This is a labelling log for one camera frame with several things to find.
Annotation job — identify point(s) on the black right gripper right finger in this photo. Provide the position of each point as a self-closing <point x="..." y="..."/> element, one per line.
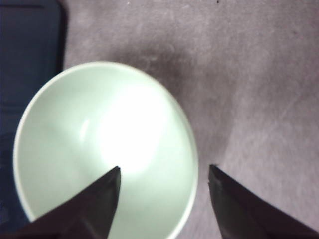
<point x="241" y="214"/>

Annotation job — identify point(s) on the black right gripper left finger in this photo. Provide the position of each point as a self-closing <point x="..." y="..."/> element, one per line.
<point x="86" y="213"/>

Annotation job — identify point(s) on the light green ceramic bowl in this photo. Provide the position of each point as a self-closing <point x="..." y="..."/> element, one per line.
<point x="77" y="121"/>

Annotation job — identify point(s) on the dark teal rectangular tray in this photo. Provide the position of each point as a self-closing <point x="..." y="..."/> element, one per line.
<point x="33" y="48"/>

